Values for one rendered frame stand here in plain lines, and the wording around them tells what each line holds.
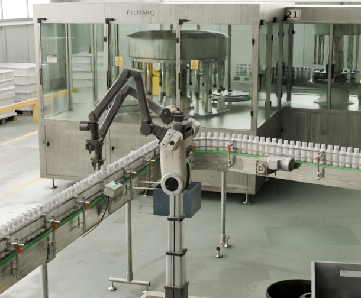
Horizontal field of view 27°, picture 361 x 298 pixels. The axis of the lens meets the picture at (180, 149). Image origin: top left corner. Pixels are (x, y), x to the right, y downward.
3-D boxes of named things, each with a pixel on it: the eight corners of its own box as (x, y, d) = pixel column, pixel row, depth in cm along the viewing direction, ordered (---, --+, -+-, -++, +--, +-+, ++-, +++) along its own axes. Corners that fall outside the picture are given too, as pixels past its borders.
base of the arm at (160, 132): (172, 127, 483) (163, 142, 487) (161, 120, 484) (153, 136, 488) (168, 129, 475) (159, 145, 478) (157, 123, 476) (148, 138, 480)
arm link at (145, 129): (139, 66, 472) (144, 65, 481) (119, 69, 476) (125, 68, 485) (151, 135, 478) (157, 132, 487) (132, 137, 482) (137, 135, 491)
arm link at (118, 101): (123, 95, 526) (129, 93, 537) (116, 91, 527) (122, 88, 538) (97, 145, 541) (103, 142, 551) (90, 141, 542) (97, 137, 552)
